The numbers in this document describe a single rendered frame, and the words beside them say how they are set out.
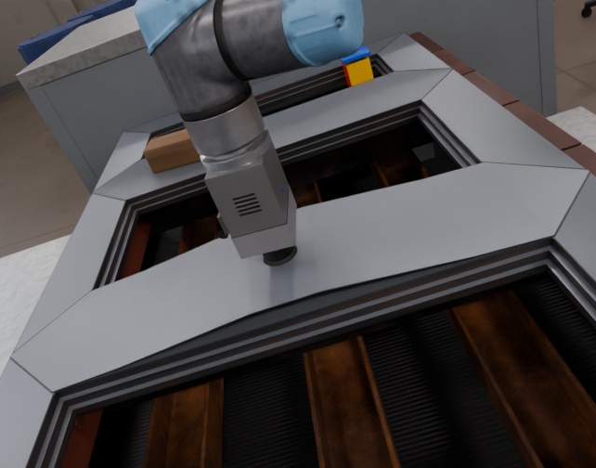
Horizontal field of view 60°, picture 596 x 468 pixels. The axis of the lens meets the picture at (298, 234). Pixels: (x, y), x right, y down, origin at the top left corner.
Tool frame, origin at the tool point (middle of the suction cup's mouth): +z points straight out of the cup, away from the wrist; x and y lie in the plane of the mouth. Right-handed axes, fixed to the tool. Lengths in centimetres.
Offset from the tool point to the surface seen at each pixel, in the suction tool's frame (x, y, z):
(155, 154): -26.3, -39.9, -3.0
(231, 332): -6.0, 9.1, 1.0
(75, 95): -54, -75, -11
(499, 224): 24.8, 1.9, 0.8
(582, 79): 121, -209, 86
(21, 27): -434, -734, 7
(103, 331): -23.4, 4.2, 0.6
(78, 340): -26.9, 4.6, 0.7
